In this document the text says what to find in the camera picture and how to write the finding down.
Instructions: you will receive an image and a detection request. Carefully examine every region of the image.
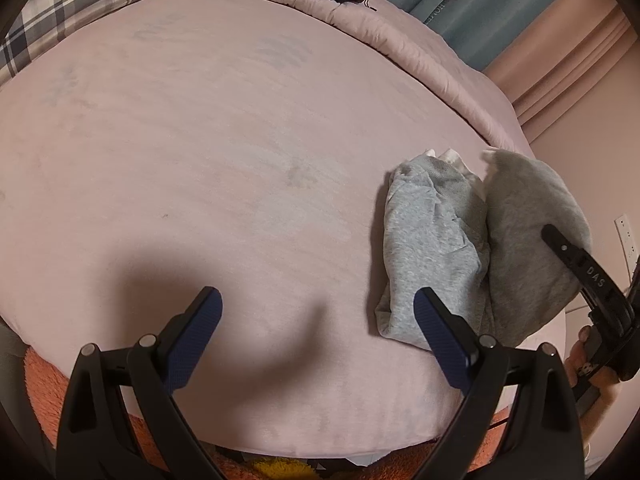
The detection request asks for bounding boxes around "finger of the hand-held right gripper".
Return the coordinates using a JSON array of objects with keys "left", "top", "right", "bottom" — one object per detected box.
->
[{"left": 541, "top": 224, "right": 632, "bottom": 318}]

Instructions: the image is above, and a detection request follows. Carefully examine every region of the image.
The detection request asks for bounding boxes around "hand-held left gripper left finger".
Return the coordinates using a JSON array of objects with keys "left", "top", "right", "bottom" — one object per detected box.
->
[{"left": 56, "top": 286, "right": 223, "bottom": 480}]

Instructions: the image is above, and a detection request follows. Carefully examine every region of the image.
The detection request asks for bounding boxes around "pink bed sheet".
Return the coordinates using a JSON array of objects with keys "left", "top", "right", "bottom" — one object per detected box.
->
[{"left": 0, "top": 0, "right": 568, "bottom": 461}]

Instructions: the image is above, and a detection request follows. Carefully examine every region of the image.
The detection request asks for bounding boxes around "blue curtain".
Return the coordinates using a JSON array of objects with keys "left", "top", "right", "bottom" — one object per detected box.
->
[{"left": 370, "top": 0, "right": 598, "bottom": 72}]

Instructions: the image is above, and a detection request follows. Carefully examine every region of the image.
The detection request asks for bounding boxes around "white wall socket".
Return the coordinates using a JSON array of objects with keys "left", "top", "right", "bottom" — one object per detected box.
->
[{"left": 614, "top": 214, "right": 640, "bottom": 266}]

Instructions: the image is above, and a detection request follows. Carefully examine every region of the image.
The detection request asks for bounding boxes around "pink quilt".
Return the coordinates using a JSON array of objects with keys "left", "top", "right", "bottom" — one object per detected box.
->
[{"left": 202, "top": 0, "right": 531, "bottom": 153}]

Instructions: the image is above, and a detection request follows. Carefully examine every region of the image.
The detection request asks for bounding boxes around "light grey sweatshirt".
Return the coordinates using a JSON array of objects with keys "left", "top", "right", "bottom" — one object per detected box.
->
[{"left": 374, "top": 147, "right": 496, "bottom": 352}]

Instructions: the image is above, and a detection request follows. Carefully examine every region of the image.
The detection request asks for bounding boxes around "plaid pillow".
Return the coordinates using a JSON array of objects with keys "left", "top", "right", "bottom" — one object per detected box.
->
[{"left": 0, "top": 0, "right": 208, "bottom": 93}]

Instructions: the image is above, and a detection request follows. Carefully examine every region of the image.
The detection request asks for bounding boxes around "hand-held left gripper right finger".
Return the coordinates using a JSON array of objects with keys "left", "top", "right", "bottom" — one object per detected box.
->
[{"left": 413, "top": 287, "right": 586, "bottom": 480}]

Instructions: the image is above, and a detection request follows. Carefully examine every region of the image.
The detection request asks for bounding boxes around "pink curtain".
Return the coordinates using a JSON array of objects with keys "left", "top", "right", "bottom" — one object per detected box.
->
[{"left": 482, "top": 0, "right": 640, "bottom": 143}]

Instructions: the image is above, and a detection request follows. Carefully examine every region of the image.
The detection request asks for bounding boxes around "dark grey garment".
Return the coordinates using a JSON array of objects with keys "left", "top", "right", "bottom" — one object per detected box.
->
[{"left": 481, "top": 147, "right": 593, "bottom": 351}]

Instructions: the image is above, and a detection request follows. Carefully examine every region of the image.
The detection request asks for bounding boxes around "orange fluffy blanket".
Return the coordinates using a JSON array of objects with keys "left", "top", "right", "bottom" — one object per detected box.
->
[{"left": 20, "top": 345, "right": 506, "bottom": 480}]

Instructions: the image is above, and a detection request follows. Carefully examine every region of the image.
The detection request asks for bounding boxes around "person's right hand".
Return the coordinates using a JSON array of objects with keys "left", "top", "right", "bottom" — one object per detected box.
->
[{"left": 564, "top": 326, "right": 618, "bottom": 428}]

